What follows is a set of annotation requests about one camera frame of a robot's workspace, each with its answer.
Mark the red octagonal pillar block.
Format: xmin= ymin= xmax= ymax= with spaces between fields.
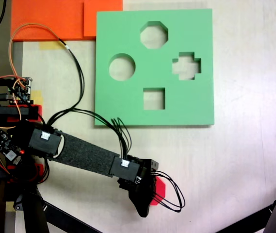
xmin=149 ymin=176 xmax=167 ymax=206

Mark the green shape sorting board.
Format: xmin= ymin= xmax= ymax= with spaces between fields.
xmin=94 ymin=8 xmax=215 ymax=127

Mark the thin black tripod strut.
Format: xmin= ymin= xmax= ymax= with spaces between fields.
xmin=42 ymin=200 xmax=102 ymax=233
xmin=215 ymin=203 xmax=274 ymax=233

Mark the red and black table clamp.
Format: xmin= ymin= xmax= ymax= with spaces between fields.
xmin=0 ymin=164 xmax=44 ymax=184
xmin=0 ymin=103 xmax=44 ymax=121

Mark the yellow masking tape strip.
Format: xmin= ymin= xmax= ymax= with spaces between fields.
xmin=39 ymin=40 xmax=68 ymax=50
xmin=5 ymin=201 xmax=16 ymax=213
xmin=32 ymin=91 xmax=44 ymax=105

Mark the black driver circuit board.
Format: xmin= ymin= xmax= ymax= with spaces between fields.
xmin=0 ymin=130 xmax=24 ymax=166

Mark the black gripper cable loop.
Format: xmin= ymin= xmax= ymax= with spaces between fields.
xmin=151 ymin=169 xmax=186 ymax=213

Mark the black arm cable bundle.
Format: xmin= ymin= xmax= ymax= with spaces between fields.
xmin=46 ymin=38 xmax=133 ymax=160

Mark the small circuit board with wires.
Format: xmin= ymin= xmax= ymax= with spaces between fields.
xmin=8 ymin=77 xmax=34 ymax=104

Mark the thin orange wire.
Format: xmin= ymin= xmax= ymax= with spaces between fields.
xmin=8 ymin=23 xmax=62 ymax=84

